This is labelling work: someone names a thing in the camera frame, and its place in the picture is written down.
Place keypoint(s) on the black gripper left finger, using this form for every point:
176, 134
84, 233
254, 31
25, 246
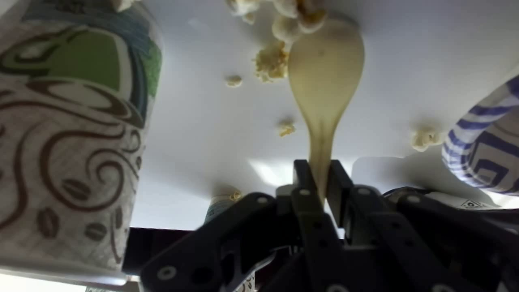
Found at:
270, 244

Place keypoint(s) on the cream plastic spoon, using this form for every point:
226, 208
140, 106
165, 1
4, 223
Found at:
325, 75

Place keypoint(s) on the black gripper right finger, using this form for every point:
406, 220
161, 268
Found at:
411, 244

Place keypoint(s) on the blue patterned paper bowl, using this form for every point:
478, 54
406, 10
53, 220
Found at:
487, 147

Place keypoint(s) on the coffee print paper cup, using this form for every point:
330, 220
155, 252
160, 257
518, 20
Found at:
71, 151

